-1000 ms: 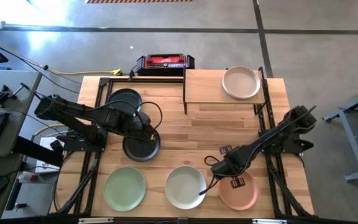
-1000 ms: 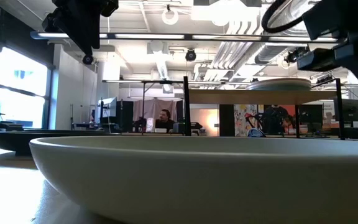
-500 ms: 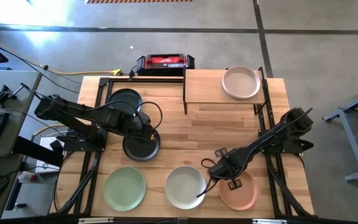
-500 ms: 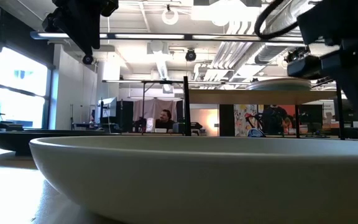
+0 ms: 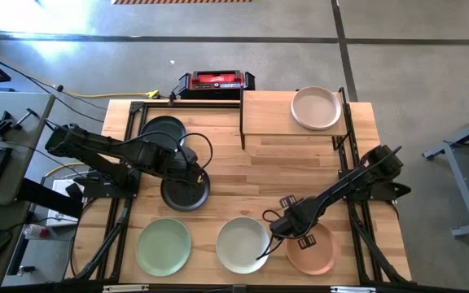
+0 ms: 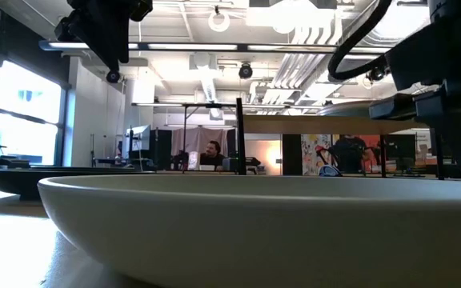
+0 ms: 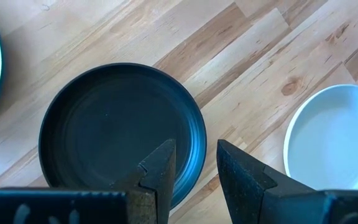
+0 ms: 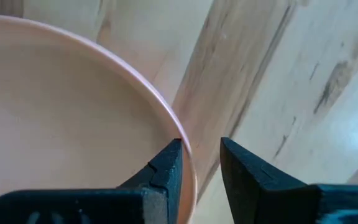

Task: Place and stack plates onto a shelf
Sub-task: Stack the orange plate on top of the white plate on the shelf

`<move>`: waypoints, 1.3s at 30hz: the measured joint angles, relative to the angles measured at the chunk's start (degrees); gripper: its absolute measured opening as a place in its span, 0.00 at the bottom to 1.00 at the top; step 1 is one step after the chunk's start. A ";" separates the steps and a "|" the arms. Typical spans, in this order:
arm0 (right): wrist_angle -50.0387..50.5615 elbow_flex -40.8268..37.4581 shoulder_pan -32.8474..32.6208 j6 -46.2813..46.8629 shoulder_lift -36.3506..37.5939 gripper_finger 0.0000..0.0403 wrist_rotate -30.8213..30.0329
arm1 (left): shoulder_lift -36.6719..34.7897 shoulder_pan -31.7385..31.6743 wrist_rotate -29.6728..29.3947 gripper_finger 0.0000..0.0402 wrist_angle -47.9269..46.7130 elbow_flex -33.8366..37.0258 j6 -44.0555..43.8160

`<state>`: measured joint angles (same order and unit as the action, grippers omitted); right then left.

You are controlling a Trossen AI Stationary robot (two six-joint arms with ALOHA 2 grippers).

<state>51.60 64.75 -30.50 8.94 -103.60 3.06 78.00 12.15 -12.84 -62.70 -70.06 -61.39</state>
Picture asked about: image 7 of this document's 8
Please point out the black plate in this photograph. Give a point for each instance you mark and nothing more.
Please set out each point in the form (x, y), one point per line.
(104, 124)

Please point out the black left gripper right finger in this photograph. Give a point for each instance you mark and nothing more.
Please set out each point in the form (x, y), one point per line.
(247, 193)

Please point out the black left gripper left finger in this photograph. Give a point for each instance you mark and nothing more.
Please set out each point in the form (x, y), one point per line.
(154, 186)

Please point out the grey-white plate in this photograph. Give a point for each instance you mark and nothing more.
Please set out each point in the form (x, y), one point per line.
(331, 140)

